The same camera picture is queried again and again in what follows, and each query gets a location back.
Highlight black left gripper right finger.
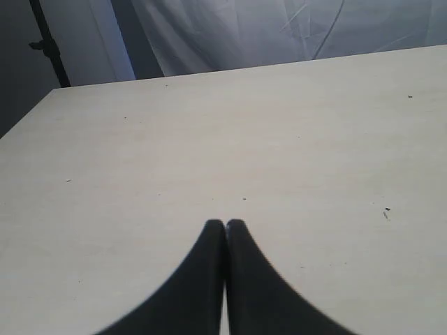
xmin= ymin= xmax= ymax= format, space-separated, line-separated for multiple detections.
xmin=226 ymin=219 xmax=352 ymax=334

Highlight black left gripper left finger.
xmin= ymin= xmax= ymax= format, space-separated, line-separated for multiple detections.
xmin=99 ymin=219 xmax=224 ymax=334

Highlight white backdrop curtain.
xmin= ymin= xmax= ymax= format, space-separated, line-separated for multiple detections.
xmin=43 ymin=0 xmax=446 ymax=86

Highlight black stand pole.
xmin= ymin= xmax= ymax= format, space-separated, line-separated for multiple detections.
xmin=29 ymin=0 xmax=71 ymax=88

